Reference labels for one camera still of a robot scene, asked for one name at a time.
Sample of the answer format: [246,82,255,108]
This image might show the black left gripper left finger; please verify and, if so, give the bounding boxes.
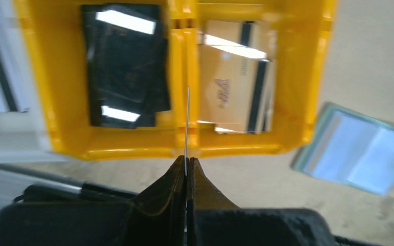
[0,155,187,246]

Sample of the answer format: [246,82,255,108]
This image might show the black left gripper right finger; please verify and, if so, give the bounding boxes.
[187,157,336,245]

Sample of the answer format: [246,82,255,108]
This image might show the thin credit card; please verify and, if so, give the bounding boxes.
[184,87,190,177]

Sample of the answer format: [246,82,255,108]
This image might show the yellow bin with tan cards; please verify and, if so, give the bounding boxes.
[182,1,337,157]

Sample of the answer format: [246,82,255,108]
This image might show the stack of tan cards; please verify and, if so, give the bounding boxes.
[198,20,277,134]

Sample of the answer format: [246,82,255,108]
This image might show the stack of black cards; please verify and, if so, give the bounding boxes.
[80,3,171,129]

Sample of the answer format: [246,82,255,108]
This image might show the yellow bin with black cards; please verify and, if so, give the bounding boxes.
[14,1,186,160]

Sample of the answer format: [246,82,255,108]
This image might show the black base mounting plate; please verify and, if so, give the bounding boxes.
[0,165,381,246]

